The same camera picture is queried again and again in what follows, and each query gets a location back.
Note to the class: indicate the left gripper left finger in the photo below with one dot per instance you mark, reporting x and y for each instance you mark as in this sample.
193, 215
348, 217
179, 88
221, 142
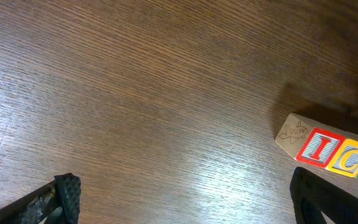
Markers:
56, 202

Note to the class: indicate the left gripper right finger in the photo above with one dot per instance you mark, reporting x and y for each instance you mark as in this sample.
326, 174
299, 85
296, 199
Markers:
313, 198

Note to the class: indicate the yellow letter C block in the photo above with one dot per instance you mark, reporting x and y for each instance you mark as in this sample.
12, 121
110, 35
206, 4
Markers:
345, 160

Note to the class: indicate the red letter I block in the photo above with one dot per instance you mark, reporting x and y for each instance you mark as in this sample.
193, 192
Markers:
309, 141

